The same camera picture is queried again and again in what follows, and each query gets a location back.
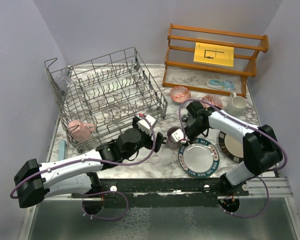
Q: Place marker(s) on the wooden shelf rack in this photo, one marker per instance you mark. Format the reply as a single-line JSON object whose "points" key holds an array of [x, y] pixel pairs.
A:
{"points": [[245, 55]]}

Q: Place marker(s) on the clear octagonal glass tumbler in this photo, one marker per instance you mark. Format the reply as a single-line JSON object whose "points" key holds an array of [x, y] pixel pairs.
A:
{"points": [[63, 81]]}

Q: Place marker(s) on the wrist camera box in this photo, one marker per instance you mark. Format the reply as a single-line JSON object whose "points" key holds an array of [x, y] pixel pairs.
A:
{"points": [[179, 137], [146, 126]]}

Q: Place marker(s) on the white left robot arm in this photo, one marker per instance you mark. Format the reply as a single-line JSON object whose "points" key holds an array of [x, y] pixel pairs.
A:
{"points": [[36, 181]]}

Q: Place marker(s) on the red patterned bowl near mug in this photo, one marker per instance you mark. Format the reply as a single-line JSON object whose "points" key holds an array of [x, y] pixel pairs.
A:
{"points": [[179, 94]]}

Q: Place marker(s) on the purple glass mug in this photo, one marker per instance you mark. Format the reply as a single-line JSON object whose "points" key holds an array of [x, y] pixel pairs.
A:
{"points": [[170, 139]]}

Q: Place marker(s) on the grey wire dish rack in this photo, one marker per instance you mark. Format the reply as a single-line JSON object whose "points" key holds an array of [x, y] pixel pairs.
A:
{"points": [[107, 91]]}

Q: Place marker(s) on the dark rimmed beige plate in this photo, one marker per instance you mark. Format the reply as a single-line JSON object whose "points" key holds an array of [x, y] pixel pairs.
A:
{"points": [[231, 147]]}

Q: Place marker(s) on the red patterned bowl far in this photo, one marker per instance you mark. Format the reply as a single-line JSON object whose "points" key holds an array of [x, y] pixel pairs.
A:
{"points": [[214, 100]]}

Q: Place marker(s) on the pink mug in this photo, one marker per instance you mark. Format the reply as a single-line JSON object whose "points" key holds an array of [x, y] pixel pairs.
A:
{"points": [[80, 131]]}

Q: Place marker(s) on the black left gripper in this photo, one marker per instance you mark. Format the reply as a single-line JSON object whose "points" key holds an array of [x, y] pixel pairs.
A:
{"points": [[150, 142]]}

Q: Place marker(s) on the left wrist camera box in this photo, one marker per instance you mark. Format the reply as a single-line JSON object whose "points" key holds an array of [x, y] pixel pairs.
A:
{"points": [[146, 126]]}

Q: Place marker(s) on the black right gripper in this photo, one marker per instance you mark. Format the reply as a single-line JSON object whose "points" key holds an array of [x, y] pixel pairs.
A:
{"points": [[191, 139]]}

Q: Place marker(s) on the green rimmed white plate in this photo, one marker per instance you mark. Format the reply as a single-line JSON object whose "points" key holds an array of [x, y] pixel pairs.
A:
{"points": [[199, 159]]}

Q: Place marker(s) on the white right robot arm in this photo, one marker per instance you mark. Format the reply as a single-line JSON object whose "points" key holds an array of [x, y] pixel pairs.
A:
{"points": [[260, 146]]}

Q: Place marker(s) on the yellow book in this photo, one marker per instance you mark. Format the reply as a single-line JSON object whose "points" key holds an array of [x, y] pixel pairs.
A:
{"points": [[213, 54]]}

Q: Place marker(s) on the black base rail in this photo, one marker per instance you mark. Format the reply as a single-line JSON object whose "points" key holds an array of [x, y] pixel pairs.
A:
{"points": [[157, 192]]}

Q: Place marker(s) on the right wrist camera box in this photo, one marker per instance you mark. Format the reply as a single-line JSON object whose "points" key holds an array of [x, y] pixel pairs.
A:
{"points": [[179, 137]]}

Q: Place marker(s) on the white speckled mug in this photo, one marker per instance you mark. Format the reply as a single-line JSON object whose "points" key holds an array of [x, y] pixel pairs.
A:
{"points": [[236, 105]]}

